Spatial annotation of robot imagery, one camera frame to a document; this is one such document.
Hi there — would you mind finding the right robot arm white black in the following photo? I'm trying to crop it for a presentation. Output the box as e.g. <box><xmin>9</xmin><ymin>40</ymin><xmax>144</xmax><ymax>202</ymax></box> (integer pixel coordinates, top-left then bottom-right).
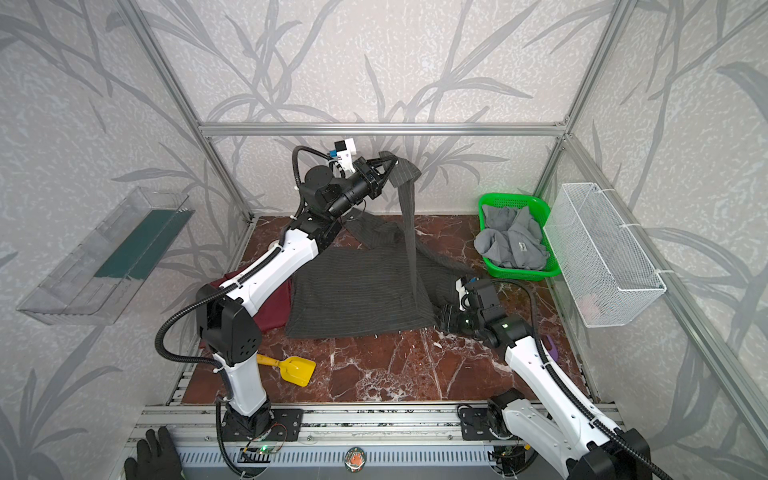
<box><xmin>439</xmin><ymin>277</ymin><xmax>669</xmax><ymax>479</ymax></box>

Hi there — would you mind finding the clear plastic wall tray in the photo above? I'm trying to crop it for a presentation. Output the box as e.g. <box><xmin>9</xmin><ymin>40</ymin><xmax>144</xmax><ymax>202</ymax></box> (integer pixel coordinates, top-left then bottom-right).
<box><xmin>17</xmin><ymin>187</ymin><xmax>195</xmax><ymax>326</ymax></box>

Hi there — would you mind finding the dark grey striped shirt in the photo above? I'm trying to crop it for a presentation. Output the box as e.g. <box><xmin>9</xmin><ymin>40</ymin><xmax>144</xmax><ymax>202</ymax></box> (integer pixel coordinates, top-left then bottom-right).
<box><xmin>285</xmin><ymin>157</ymin><xmax>474</xmax><ymax>339</ymax></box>

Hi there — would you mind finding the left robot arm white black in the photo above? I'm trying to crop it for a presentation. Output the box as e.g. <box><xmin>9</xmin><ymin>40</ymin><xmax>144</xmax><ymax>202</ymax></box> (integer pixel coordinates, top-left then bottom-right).
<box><xmin>154</xmin><ymin>141</ymin><xmax>405</xmax><ymax>438</ymax></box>

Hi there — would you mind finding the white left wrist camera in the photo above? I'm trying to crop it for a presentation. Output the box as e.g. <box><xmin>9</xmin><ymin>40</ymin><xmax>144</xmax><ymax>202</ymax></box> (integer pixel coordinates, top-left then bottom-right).
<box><xmin>329</xmin><ymin>138</ymin><xmax>357</xmax><ymax>178</ymax></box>

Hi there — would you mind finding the purple pink toy tool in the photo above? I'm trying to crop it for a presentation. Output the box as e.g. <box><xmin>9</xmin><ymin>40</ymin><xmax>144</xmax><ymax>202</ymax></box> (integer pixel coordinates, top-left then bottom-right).
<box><xmin>542</xmin><ymin>335</ymin><xmax>559</xmax><ymax>362</ymax></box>

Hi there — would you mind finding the maroon folded shirt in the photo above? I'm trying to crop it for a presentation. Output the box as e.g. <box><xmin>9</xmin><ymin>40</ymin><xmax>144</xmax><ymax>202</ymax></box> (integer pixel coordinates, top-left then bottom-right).
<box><xmin>195</xmin><ymin>268</ymin><xmax>292</xmax><ymax>333</ymax></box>

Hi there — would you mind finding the yellow toy shovel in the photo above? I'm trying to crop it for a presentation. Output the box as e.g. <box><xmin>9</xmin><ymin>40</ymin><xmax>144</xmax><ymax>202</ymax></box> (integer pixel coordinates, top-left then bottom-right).
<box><xmin>257</xmin><ymin>354</ymin><xmax>316</xmax><ymax>387</ymax></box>

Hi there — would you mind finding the round red sticker badge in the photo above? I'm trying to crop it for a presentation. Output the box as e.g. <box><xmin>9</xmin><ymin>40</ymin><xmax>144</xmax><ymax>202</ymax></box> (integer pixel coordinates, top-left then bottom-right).
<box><xmin>343</xmin><ymin>447</ymin><xmax>367</xmax><ymax>473</ymax></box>

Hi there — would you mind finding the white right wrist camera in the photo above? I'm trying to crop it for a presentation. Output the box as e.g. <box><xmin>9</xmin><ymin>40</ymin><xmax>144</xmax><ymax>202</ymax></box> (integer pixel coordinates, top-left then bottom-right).
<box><xmin>455</xmin><ymin>279</ymin><xmax>467</xmax><ymax>311</ymax></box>

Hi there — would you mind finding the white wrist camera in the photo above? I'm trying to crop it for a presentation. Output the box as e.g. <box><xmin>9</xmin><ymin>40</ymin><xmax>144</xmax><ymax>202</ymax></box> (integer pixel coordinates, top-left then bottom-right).
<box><xmin>455</xmin><ymin>279</ymin><xmax>467</xmax><ymax>311</ymax></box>
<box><xmin>329</xmin><ymin>138</ymin><xmax>357</xmax><ymax>178</ymax></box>

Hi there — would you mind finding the light grey shirt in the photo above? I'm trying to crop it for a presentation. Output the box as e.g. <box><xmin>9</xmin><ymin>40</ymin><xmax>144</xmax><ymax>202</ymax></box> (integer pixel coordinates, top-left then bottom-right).
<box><xmin>474</xmin><ymin>205</ymin><xmax>550</xmax><ymax>271</ymax></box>

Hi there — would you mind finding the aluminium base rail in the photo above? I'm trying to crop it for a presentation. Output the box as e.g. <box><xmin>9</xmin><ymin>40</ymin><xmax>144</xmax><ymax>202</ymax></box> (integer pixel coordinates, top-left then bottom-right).
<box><xmin>118</xmin><ymin>401</ymin><xmax>527</xmax><ymax>473</ymax></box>

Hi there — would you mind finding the green plastic basket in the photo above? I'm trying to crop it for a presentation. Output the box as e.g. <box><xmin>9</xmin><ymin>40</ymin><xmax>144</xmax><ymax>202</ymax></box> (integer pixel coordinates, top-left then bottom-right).
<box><xmin>474</xmin><ymin>193</ymin><xmax>561</xmax><ymax>281</ymax></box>

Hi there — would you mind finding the white wire mesh basket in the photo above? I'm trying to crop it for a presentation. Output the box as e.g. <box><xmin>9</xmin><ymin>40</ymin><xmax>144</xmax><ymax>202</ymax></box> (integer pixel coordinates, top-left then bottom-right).
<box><xmin>544</xmin><ymin>182</ymin><xmax>667</xmax><ymax>328</ymax></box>

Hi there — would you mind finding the black glove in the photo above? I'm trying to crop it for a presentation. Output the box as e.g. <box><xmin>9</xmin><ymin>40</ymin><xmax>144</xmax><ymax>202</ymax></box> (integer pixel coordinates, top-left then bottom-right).
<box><xmin>124</xmin><ymin>426</ymin><xmax>185</xmax><ymax>480</ymax></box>

